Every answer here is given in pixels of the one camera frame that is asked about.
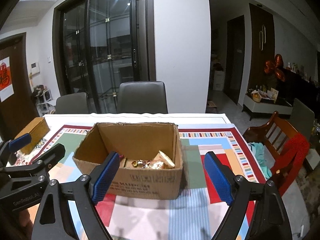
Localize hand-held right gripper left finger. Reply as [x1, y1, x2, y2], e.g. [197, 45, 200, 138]
[31, 151, 120, 240]

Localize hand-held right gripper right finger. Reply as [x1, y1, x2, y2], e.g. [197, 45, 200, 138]
[204, 151, 293, 240]

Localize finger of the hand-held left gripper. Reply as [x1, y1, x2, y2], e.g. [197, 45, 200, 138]
[0, 133, 32, 167]
[30, 144, 66, 178]

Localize brown cardboard box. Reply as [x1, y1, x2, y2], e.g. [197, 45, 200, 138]
[72, 122, 183, 200]

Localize large tan snack packet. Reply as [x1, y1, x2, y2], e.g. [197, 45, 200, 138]
[153, 150, 175, 168]

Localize yellow woven box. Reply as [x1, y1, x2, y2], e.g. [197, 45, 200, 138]
[14, 117, 50, 155]

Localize colourful patchwork tablecloth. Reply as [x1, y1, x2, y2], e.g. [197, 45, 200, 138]
[0, 112, 268, 240]

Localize brown wooden door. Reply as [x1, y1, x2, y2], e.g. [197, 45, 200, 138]
[0, 32, 38, 143]

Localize white cube shelf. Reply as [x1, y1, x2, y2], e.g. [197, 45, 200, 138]
[31, 85, 54, 113]

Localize teal cloth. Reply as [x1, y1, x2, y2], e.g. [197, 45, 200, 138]
[247, 142, 272, 178]

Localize grey leather chair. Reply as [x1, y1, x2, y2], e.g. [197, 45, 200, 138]
[116, 81, 168, 114]
[55, 92, 90, 114]

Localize red and white door poster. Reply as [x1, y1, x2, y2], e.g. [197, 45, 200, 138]
[0, 57, 14, 102]

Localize brown wooden chair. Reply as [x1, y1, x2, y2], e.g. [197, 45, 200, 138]
[242, 111, 310, 198]

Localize red garment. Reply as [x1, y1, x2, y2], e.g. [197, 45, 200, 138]
[270, 133, 310, 197]

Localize white side table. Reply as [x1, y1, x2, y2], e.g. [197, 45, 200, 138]
[242, 92, 293, 121]

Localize grey fabric chair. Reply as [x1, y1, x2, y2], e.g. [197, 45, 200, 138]
[291, 98, 315, 135]

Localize dark interior door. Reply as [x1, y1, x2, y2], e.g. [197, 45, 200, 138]
[223, 15, 245, 105]

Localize dark sideboard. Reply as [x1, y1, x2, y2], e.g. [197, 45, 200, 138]
[276, 66, 320, 105]

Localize dark framed glass sliding door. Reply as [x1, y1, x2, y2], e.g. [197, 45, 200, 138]
[53, 0, 153, 113]

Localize red foil balloons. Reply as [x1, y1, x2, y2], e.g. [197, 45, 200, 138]
[264, 54, 286, 82]

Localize dark tall cabinet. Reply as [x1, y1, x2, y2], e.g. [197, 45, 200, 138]
[249, 3, 275, 98]

